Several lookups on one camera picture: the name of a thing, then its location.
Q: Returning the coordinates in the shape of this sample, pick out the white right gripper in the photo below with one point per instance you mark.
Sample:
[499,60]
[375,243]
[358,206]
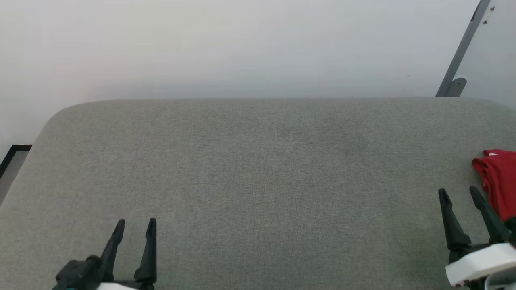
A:
[479,262]

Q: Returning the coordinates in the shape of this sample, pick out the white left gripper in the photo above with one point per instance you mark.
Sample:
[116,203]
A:
[76,274]

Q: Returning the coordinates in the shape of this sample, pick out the red and white jersey garment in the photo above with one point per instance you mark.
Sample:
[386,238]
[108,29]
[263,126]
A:
[500,181]

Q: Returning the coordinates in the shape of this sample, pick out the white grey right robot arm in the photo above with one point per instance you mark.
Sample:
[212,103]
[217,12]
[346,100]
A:
[504,280]

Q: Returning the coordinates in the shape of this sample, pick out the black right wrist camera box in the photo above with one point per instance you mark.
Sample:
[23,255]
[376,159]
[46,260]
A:
[512,229]

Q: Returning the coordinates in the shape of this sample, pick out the black floor frame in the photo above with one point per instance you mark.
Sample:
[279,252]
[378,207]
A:
[10,155]

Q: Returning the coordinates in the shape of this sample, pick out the grey metal post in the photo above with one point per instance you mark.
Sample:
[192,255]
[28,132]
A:
[461,52]

